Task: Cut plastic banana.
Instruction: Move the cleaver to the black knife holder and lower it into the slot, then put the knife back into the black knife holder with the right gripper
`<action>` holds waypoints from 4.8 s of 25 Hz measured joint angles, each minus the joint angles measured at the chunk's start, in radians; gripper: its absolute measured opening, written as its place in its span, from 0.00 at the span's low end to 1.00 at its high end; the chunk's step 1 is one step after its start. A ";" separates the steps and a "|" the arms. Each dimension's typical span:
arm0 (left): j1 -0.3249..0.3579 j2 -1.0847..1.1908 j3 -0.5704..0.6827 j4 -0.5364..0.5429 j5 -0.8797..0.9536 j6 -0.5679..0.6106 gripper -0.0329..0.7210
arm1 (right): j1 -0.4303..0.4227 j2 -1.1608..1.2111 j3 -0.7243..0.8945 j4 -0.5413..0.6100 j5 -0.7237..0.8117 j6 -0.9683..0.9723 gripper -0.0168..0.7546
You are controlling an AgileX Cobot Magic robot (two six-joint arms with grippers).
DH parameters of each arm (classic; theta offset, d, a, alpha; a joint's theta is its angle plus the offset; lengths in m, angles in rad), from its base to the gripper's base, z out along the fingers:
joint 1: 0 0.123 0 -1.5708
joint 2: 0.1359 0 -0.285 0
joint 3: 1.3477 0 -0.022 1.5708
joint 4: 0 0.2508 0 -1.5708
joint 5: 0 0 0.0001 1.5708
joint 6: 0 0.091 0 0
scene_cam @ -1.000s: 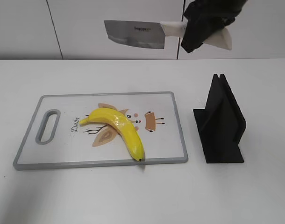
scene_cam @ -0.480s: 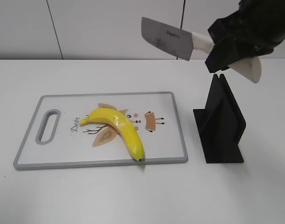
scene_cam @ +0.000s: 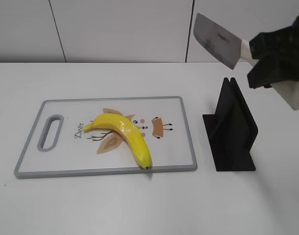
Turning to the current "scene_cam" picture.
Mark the yellow plastic banana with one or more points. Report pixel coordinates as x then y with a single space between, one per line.
128 131

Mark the black knife stand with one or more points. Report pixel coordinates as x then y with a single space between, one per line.
231 130

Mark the white grey-rimmed cutting board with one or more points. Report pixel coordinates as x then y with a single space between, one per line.
57 146

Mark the white-handled cleaver knife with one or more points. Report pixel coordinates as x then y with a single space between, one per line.
228 48

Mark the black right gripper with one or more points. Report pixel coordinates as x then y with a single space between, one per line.
277 53

